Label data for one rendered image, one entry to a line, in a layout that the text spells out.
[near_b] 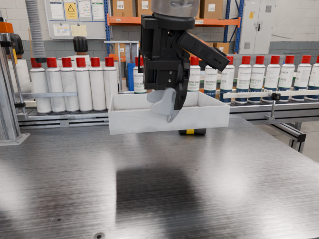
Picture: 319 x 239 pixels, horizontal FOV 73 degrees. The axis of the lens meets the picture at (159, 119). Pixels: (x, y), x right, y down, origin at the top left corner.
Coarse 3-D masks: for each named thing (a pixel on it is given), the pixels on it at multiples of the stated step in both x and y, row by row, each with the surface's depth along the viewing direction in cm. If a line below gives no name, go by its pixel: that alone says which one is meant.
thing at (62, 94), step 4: (48, 92) 80; (52, 92) 80; (56, 92) 80; (60, 92) 80; (64, 92) 80; (68, 92) 80; (72, 92) 81; (76, 92) 81; (16, 96) 78; (24, 96) 78; (28, 96) 78; (32, 96) 79; (36, 96) 79; (40, 96) 79; (44, 96) 79; (48, 96) 80; (52, 96) 80; (56, 96) 80; (60, 96) 80
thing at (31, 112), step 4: (20, 112) 84; (28, 112) 84; (32, 112) 84; (36, 112) 84; (52, 112) 84; (60, 112) 84; (64, 112) 84; (68, 112) 84; (72, 112) 84; (76, 112) 84; (80, 112) 84; (84, 112) 84; (88, 112) 84; (92, 112) 84; (96, 112) 84; (100, 112) 85; (104, 112) 85
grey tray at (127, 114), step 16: (112, 96) 61; (128, 96) 64; (144, 96) 65; (192, 96) 68; (208, 96) 60; (112, 112) 45; (128, 112) 45; (144, 112) 46; (192, 112) 48; (208, 112) 49; (224, 112) 49; (112, 128) 46; (128, 128) 46; (144, 128) 47; (160, 128) 48; (176, 128) 48; (192, 128) 49
